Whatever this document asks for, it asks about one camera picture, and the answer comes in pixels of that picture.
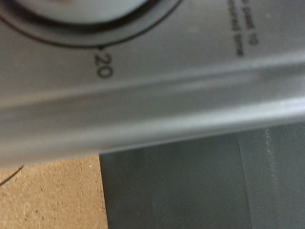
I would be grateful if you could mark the silver toaster oven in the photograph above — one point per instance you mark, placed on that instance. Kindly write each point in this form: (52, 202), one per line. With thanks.
(158, 105)

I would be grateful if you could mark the silver oven knob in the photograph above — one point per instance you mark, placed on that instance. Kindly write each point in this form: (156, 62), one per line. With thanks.
(79, 9)

